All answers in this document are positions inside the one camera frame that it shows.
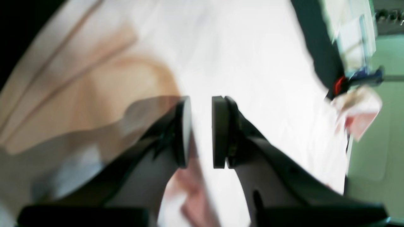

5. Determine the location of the white table frame left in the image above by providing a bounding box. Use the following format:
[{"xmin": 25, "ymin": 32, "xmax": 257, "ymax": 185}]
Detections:
[{"xmin": 319, "ymin": 0, "xmax": 377, "ymax": 72}]

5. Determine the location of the black table cloth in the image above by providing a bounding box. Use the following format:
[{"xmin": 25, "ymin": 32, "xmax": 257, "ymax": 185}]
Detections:
[{"xmin": 291, "ymin": 0, "xmax": 344, "ymax": 100}]

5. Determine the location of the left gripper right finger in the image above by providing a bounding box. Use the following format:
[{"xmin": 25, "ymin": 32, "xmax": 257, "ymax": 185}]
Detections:
[{"xmin": 212, "ymin": 96, "xmax": 389, "ymax": 227}]

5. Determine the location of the pink T-shirt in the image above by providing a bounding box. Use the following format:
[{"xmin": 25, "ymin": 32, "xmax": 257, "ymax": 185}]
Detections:
[{"xmin": 0, "ymin": 0, "xmax": 384, "ymax": 227}]

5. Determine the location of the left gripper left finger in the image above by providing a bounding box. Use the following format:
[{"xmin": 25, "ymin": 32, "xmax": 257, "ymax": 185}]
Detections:
[{"xmin": 17, "ymin": 96, "xmax": 192, "ymax": 227}]

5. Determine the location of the red black bottom clamp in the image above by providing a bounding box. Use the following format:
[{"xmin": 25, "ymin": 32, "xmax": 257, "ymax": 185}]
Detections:
[{"xmin": 327, "ymin": 66, "xmax": 385, "ymax": 100}]

